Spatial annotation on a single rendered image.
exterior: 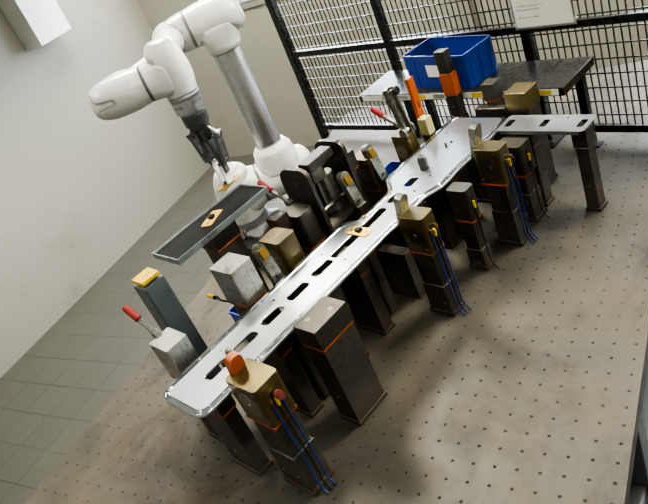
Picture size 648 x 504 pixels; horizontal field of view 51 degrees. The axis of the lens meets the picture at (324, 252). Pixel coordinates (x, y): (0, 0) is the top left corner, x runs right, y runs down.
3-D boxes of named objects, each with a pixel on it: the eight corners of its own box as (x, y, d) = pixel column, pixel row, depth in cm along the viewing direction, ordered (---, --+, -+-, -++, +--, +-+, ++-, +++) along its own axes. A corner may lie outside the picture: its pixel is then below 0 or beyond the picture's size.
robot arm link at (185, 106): (183, 98, 184) (193, 118, 187) (204, 83, 189) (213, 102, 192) (161, 101, 190) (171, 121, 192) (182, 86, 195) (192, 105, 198)
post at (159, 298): (215, 402, 207) (144, 291, 185) (201, 395, 212) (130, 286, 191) (233, 384, 211) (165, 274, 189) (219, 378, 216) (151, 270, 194)
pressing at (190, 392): (209, 426, 154) (206, 421, 153) (157, 397, 170) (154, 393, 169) (511, 118, 222) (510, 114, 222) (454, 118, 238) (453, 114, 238)
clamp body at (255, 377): (323, 504, 162) (260, 399, 144) (285, 482, 172) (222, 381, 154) (345, 476, 166) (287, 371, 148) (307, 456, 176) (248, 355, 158)
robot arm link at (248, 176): (225, 213, 277) (201, 168, 265) (266, 193, 277) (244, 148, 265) (231, 232, 264) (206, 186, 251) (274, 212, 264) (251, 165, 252)
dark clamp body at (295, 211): (342, 315, 220) (297, 218, 201) (317, 308, 228) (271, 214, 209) (356, 300, 223) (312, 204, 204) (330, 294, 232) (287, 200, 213)
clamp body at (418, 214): (463, 321, 196) (428, 222, 179) (430, 313, 204) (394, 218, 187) (475, 306, 199) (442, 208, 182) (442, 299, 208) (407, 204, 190)
